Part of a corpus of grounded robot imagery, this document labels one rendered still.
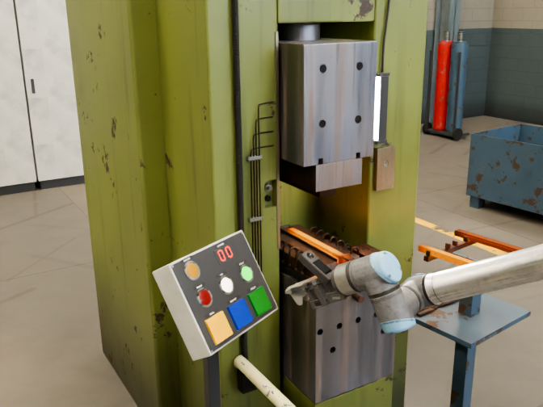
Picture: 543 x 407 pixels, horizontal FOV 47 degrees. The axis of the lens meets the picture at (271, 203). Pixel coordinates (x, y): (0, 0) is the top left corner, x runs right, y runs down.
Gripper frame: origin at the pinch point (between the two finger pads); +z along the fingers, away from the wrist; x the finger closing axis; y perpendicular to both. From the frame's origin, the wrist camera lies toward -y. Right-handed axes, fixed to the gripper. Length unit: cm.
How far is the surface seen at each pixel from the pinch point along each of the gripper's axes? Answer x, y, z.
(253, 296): -4.3, -1.6, 10.4
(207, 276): -17.7, -13.6, 11.3
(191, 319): -29.0, -5.0, 11.6
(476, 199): 437, 49, 114
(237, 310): -13.1, -0.6, 10.3
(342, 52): 43, -62, -26
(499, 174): 427, 33, 81
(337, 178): 41.6, -24.6, -5.1
